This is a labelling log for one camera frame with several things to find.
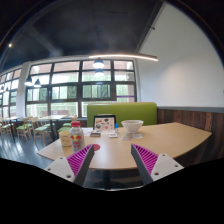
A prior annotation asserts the light wooden dining table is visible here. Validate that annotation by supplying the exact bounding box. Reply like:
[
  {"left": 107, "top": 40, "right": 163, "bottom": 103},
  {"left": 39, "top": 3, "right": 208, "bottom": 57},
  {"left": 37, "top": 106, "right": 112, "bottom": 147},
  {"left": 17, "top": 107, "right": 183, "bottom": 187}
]
[{"left": 37, "top": 114, "right": 69, "bottom": 141}]

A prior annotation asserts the pale yellow mug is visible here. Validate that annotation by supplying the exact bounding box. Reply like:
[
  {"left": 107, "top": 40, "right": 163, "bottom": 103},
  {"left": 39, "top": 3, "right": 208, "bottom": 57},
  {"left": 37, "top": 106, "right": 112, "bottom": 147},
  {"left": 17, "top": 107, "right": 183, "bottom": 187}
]
[{"left": 58, "top": 130, "right": 73, "bottom": 148}]

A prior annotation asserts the black laptop with stickers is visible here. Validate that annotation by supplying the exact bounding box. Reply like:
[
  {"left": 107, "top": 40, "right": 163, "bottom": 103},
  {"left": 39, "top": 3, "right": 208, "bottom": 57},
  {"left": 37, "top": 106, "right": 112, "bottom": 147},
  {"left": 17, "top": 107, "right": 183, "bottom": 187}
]
[{"left": 92, "top": 114, "right": 117, "bottom": 134}]

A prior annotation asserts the group of pendant lamps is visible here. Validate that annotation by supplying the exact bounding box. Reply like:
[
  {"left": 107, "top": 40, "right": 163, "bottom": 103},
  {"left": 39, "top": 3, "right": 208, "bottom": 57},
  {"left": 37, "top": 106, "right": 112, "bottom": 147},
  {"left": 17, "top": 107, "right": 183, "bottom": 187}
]
[{"left": 24, "top": 57, "right": 106, "bottom": 88}]

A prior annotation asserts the group of green-seated wooden chairs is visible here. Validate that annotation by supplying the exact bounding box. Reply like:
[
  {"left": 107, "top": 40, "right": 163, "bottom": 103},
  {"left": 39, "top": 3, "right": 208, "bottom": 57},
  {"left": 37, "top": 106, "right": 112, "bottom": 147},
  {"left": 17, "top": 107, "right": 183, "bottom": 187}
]
[{"left": 0, "top": 115, "right": 73, "bottom": 146}]

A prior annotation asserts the red-capped clear drink bottle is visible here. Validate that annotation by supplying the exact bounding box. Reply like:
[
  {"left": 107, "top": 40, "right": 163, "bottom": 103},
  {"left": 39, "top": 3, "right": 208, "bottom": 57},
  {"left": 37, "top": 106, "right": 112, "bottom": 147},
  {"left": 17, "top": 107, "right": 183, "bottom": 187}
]
[{"left": 69, "top": 120, "right": 86, "bottom": 153}]

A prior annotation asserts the long linear ceiling light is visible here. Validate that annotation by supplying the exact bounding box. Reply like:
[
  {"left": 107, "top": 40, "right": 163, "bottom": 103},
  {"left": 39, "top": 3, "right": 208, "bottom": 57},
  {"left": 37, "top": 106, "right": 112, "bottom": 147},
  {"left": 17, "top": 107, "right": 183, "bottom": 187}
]
[{"left": 88, "top": 53, "right": 159, "bottom": 62}]

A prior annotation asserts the white bowl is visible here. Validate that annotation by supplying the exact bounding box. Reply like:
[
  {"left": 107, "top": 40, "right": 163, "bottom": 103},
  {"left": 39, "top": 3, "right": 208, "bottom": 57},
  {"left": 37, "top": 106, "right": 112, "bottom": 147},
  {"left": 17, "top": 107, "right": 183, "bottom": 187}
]
[{"left": 120, "top": 119, "right": 145, "bottom": 134}]

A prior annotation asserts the white paper sheet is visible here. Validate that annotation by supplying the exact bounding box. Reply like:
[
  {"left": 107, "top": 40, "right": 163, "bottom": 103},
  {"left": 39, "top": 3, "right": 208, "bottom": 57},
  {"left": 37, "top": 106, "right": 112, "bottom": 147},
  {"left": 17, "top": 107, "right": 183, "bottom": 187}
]
[{"left": 81, "top": 127, "right": 94, "bottom": 136}]

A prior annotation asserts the green upholstered bench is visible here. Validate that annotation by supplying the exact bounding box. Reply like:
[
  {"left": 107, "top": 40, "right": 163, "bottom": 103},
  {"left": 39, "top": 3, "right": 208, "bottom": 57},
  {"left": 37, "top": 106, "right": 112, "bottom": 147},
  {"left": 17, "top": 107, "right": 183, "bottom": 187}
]
[{"left": 86, "top": 101, "right": 158, "bottom": 128}]

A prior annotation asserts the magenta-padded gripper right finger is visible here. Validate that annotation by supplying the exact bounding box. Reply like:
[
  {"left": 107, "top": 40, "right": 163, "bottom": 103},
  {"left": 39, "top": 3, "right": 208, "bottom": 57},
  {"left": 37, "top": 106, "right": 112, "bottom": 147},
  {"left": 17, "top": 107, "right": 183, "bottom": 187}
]
[{"left": 130, "top": 143, "right": 185, "bottom": 186}]

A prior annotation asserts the black-framed grid window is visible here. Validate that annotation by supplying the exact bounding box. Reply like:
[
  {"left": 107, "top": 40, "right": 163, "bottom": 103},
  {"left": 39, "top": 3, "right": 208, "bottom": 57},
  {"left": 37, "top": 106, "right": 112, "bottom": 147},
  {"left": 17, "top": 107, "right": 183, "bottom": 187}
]
[{"left": 0, "top": 59, "right": 138, "bottom": 118}]

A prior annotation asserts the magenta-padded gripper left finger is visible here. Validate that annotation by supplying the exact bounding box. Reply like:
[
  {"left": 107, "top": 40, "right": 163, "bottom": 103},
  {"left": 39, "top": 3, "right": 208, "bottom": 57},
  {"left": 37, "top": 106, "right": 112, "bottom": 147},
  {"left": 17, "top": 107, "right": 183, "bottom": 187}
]
[{"left": 44, "top": 144, "right": 95, "bottom": 187}]

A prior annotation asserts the flat round red coaster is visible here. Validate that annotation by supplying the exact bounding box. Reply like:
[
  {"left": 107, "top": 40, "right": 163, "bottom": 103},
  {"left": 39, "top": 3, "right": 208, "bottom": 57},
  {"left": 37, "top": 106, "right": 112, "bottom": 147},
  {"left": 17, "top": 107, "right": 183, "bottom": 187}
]
[{"left": 89, "top": 143, "right": 101, "bottom": 152}]

